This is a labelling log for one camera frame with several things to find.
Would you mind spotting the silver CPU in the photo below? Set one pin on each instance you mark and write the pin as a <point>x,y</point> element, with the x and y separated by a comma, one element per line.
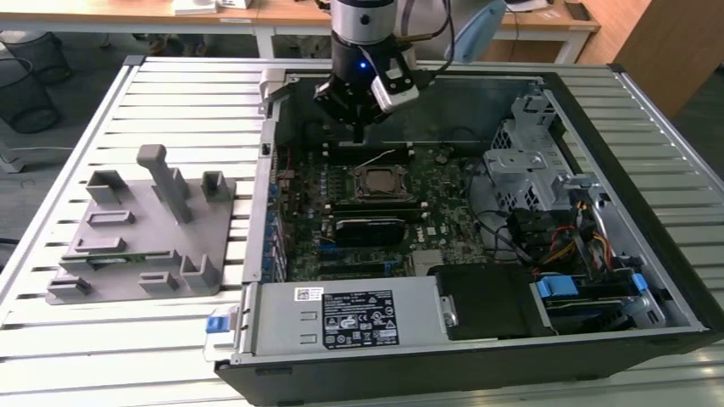
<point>380,181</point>

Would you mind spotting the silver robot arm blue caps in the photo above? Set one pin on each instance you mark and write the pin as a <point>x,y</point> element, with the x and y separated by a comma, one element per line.
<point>361,21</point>

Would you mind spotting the CPU socket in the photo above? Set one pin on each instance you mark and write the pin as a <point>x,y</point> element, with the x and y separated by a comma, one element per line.
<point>356,196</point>

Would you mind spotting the round coin battery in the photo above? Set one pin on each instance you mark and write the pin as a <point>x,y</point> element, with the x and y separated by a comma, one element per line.
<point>443,157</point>

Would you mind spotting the small white box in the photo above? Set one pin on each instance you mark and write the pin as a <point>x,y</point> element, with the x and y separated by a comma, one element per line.
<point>233,3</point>

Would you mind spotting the silver disk bay cage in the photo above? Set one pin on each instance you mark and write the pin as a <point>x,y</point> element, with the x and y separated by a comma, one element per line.
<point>520,169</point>

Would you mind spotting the green motherboard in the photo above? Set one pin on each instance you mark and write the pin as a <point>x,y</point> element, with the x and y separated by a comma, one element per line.
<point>457,212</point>

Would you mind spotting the black graphics card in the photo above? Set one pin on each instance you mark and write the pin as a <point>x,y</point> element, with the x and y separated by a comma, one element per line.
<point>371,232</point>

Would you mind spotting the black phone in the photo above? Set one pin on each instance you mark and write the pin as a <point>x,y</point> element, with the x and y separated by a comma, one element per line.
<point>577,11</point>

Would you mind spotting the silver chipset heatsink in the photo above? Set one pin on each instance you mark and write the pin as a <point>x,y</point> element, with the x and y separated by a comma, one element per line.
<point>428,258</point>

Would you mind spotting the black expansion slot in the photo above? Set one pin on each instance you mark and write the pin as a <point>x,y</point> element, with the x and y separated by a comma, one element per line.
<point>353,268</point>

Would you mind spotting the black mesh waste basket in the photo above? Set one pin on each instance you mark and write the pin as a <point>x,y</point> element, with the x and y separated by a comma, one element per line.
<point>23,97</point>
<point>51,55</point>

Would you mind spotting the grey parts rack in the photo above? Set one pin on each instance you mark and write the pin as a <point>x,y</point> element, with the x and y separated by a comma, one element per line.
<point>141,237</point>

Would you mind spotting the wooden cabinet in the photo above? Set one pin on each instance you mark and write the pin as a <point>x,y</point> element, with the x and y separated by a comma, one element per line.
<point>673,51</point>

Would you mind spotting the green RAM stick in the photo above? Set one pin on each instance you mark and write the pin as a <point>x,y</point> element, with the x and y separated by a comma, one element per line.
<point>129,255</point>

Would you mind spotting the grey power supply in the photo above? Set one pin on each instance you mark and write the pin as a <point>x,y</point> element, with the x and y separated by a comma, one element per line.
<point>283,322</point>

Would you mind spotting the blue disk carrier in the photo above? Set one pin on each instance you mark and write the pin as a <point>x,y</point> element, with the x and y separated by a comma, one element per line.
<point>555,288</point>

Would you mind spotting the grey metal stand foot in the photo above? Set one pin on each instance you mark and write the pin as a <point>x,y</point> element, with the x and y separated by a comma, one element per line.
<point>11,159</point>

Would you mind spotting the blue plastic latch tab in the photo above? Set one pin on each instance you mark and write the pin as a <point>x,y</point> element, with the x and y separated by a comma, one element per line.
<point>215,325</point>

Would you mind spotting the black PC case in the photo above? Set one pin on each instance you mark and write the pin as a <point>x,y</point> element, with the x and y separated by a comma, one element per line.
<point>396,381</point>

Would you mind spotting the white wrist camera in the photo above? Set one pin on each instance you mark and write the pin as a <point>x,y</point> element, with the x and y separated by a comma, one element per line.
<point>396,95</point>

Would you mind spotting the wooden desk white frame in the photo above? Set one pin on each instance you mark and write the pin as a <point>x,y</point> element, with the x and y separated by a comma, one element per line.
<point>113,19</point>
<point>293,19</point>

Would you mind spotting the black plastic duct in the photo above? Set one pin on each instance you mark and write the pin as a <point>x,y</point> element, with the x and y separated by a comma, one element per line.
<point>487,301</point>

